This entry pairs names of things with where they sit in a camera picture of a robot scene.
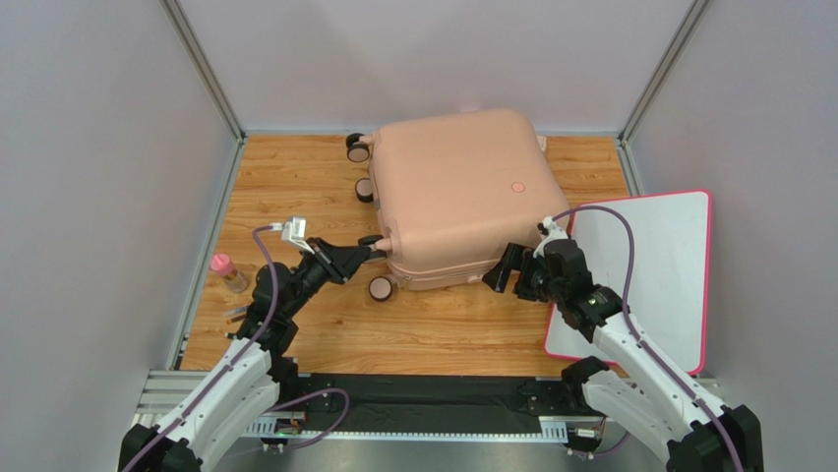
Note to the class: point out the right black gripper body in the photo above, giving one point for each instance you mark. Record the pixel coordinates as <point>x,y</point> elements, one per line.
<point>521,276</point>

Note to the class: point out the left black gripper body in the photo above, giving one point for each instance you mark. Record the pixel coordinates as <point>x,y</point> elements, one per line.
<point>326,260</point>

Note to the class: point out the pink suitcase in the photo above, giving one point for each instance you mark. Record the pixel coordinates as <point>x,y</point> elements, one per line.
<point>450,192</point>

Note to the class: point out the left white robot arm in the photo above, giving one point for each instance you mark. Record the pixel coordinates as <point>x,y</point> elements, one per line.
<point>252,375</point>

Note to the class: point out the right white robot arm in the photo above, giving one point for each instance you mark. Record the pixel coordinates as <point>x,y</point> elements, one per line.
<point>685,425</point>

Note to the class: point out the white board pink edge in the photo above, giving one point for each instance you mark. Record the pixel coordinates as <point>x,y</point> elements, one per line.
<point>656,249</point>

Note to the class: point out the pink capped bottle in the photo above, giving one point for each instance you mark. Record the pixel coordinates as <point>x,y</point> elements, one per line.
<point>224,268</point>

